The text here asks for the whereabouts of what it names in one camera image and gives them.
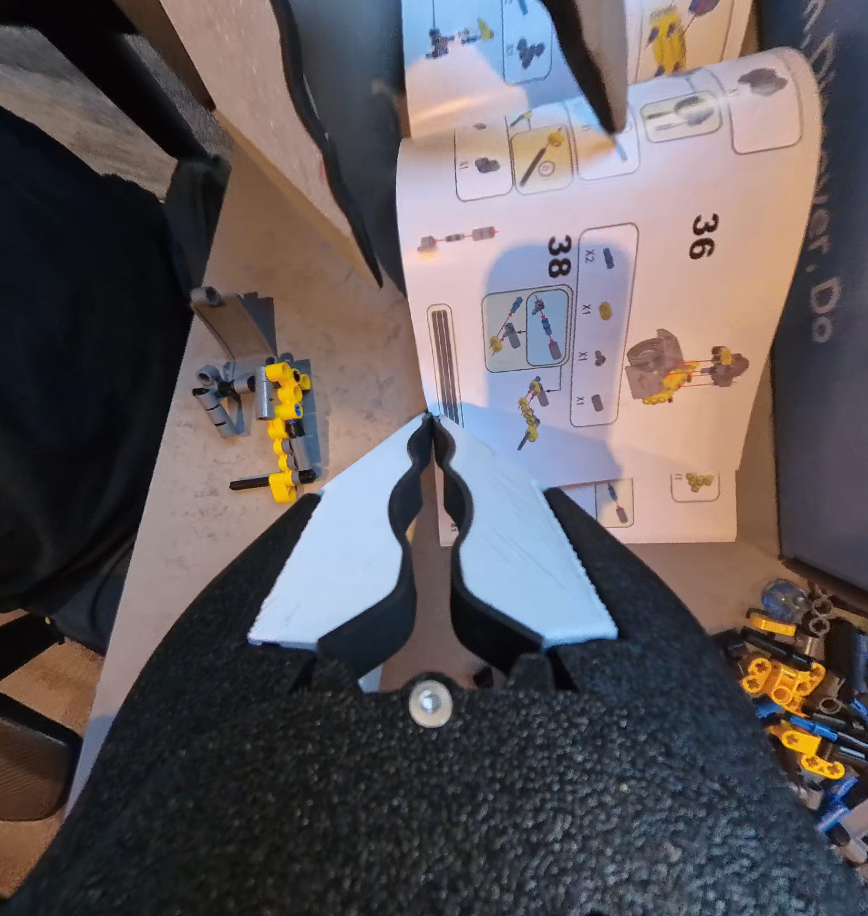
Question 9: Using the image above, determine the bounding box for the grey and yellow brick assembly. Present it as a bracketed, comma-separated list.
[191, 287, 323, 452]

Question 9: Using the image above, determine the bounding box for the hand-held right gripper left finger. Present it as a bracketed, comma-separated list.
[248, 416, 435, 674]

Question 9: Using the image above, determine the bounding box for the pile of small building bricks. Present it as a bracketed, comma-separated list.
[711, 573, 868, 895]

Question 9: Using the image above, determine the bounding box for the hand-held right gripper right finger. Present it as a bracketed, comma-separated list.
[434, 418, 621, 677]

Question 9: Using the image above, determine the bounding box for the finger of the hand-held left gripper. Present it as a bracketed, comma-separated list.
[539, 0, 635, 135]
[160, 0, 409, 294]

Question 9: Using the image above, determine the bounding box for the grey cardboard box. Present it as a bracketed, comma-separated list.
[735, 0, 868, 605]

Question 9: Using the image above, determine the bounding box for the yellow perforated brick beam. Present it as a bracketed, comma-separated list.
[267, 416, 298, 482]

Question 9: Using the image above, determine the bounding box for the person's black clothing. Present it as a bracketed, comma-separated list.
[0, 94, 235, 619]

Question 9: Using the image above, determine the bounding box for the instruction booklet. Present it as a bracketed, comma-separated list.
[399, 0, 823, 546]

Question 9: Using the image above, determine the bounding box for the grey desk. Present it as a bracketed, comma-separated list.
[70, 136, 868, 802]

